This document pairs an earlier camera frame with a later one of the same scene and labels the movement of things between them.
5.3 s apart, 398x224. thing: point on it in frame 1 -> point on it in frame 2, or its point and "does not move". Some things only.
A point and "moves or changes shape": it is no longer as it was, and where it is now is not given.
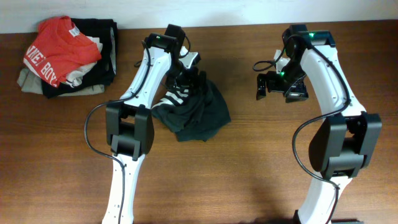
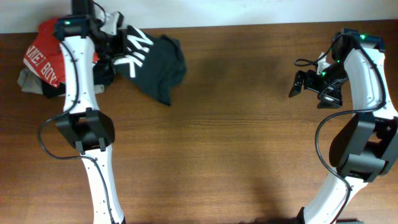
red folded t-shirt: [58, 48] does not move
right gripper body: [289, 81] -> [327, 84]
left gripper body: [178, 73] -> [112, 45]
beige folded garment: [32, 83] does not move
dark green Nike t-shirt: [194, 114] moves or changes shape
